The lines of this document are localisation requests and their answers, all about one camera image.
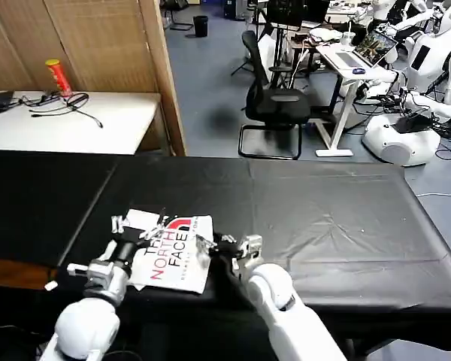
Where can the white side table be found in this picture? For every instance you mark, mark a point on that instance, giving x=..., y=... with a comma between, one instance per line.
x=79, y=126

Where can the white standing desk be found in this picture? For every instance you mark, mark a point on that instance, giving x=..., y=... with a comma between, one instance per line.
x=357, y=75

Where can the black trash bin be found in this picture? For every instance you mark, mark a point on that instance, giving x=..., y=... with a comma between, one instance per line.
x=201, y=26

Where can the black monitor on stand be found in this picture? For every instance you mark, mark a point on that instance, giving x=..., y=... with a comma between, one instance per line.
x=284, y=13

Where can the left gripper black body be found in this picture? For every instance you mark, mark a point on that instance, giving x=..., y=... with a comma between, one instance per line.
x=128, y=246

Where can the white printed shirt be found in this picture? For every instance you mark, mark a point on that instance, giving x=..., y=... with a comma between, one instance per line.
x=173, y=270

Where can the black table cover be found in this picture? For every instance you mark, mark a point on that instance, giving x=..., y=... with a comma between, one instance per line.
x=342, y=225

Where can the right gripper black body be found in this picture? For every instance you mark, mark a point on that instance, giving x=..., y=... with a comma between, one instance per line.
x=225, y=249

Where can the open silver laptop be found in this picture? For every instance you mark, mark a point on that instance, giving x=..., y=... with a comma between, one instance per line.
x=376, y=46

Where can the black office chair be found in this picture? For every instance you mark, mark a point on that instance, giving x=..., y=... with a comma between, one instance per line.
x=276, y=105

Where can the white humanoid robot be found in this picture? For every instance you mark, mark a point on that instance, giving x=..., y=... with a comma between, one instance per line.
x=398, y=139

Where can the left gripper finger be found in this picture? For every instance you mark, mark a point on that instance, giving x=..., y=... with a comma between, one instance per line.
x=117, y=223
x=154, y=228

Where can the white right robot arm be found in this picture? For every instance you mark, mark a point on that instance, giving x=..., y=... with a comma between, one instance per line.
x=278, y=293

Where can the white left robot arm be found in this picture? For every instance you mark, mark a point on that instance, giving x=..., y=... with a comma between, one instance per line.
x=86, y=327

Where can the blue computer mouse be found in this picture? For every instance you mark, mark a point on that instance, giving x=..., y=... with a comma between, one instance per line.
x=358, y=70

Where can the clear plastic cup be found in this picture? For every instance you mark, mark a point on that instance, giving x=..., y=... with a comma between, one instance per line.
x=348, y=38

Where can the red snack can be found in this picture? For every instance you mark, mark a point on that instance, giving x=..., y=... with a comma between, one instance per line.
x=59, y=77

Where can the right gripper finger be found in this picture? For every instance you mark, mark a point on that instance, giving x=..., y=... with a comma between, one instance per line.
x=228, y=238
x=204, y=250

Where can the pile of cloths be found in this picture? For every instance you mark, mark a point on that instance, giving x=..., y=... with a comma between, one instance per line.
x=325, y=34

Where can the wooden partition screen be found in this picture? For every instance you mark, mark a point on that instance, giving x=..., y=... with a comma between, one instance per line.
x=109, y=45

